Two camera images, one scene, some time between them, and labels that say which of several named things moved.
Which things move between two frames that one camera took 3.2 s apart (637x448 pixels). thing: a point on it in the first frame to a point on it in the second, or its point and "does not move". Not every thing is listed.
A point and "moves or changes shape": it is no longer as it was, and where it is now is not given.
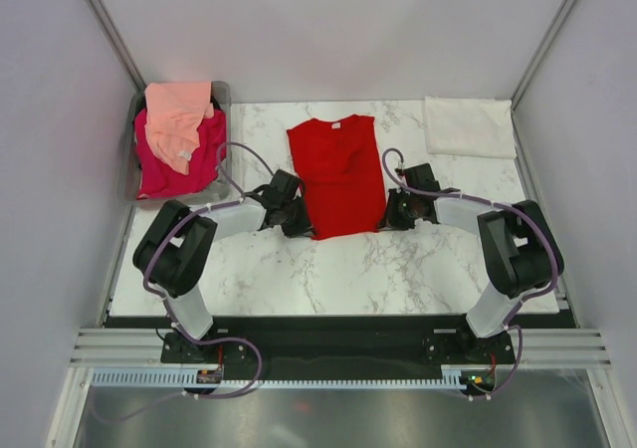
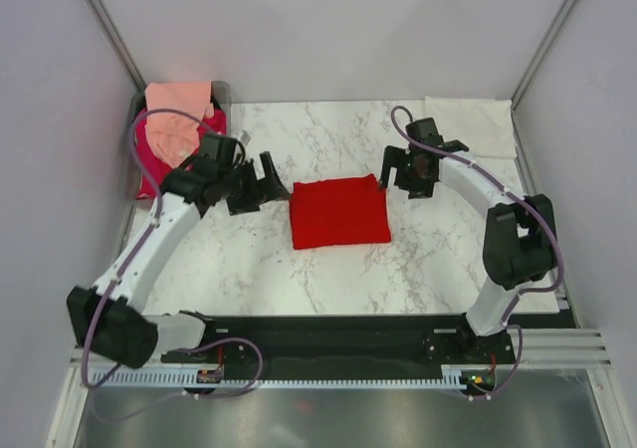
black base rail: [339, 344] does not move
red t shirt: [342, 177] moves or changes shape
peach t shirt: [175, 112] does not move
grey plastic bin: [221, 190] does not move
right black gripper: [393, 221] to [395, 157]
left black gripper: [304, 227] to [270, 190]
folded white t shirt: [480, 127] does not move
